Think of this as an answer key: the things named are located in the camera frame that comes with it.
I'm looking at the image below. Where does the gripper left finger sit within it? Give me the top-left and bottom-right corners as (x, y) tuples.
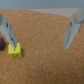
(0, 13), (19, 51)

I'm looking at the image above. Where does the purple block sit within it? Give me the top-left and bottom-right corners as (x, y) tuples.
(0, 37), (5, 51)

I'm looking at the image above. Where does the yellow block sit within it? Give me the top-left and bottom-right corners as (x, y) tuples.
(8, 42), (23, 59)

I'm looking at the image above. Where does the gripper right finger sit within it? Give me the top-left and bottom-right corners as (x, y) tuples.
(62, 12), (84, 51)

